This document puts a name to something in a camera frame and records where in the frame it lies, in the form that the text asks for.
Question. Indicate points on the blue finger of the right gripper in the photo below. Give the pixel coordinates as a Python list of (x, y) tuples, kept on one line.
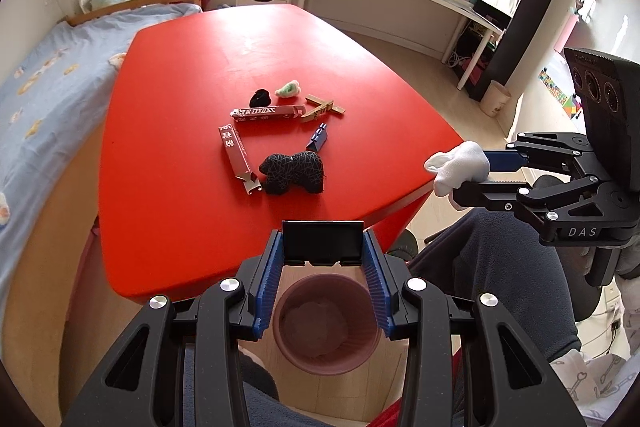
[(492, 195), (505, 160)]

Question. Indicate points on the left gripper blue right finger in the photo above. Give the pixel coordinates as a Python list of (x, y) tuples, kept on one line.
[(382, 287)]

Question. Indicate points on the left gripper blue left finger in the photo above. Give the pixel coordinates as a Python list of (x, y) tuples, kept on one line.
[(264, 287)]

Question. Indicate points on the white sock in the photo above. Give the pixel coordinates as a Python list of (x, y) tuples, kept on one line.
[(466, 162)]

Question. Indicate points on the black sock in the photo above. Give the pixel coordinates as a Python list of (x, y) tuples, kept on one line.
[(304, 169)]

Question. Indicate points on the red cardboard strip chinese text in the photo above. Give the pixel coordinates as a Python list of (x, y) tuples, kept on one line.
[(237, 156)]

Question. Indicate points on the red cardboard strip with BOX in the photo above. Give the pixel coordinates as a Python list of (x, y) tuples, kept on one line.
[(268, 112)]

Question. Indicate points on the small black scrap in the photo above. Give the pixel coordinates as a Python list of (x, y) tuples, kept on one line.
[(261, 98)]

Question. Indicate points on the brown cardboard piece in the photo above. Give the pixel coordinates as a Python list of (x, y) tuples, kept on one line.
[(321, 107)]

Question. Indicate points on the green white tissue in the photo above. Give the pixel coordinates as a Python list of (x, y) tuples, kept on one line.
[(290, 90)]

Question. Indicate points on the pink trash bin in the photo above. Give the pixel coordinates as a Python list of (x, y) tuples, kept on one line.
[(325, 325)]

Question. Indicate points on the beige small waste bin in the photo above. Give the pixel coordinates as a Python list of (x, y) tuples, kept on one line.
[(494, 99)]

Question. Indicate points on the white long desk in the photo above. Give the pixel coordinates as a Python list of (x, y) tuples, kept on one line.
[(431, 27)]

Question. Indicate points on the bed with blue sheet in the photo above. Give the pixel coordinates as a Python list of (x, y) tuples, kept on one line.
[(49, 107)]

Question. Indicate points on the black tracking camera box right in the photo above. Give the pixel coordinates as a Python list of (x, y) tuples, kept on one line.
[(608, 87)]

